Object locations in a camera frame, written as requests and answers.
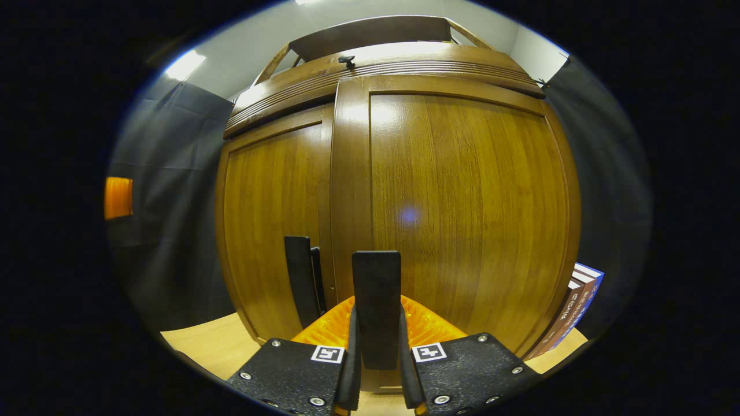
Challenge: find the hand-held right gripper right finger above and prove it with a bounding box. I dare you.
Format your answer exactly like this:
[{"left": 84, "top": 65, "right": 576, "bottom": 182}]
[{"left": 399, "top": 295, "right": 541, "bottom": 416}]

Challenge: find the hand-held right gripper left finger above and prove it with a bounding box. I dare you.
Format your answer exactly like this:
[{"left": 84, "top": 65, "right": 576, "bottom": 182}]
[{"left": 227, "top": 296, "right": 362, "bottom": 416}]

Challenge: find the black door handle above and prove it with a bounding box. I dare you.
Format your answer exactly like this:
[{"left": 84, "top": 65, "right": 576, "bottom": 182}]
[
  {"left": 352, "top": 250, "right": 402, "bottom": 370},
  {"left": 284, "top": 236, "right": 327, "bottom": 330}
]

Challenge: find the wooden cabinet door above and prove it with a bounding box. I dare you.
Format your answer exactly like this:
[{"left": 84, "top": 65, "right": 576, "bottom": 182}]
[
  {"left": 215, "top": 104, "right": 336, "bottom": 344},
  {"left": 331, "top": 74, "right": 582, "bottom": 393}
]

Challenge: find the wooden double-door shoe cabinet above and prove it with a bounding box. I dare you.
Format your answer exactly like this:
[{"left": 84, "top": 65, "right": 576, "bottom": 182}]
[{"left": 215, "top": 15, "right": 582, "bottom": 393}]

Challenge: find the black backdrop cloth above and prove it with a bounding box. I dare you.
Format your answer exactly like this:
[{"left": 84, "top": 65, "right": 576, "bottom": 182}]
[{"left": 106, "top": 55, "right": 654, "bottom": 341}]

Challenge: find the brown book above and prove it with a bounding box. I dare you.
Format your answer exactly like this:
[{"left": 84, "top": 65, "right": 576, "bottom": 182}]
[{"left": 523, "top": 277, "right": 586, "bottom": 360}]

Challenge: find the white and blue book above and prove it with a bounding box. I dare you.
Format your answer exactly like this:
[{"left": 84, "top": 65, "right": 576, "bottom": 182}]
[{"left": 549, "top": 263, "right": 605, "bottom": 350}]

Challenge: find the wooden drawer with black knob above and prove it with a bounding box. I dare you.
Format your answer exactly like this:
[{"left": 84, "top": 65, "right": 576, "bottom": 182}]
[{"left": 224, "top": 42, "right": 547, "bottom": 139}]

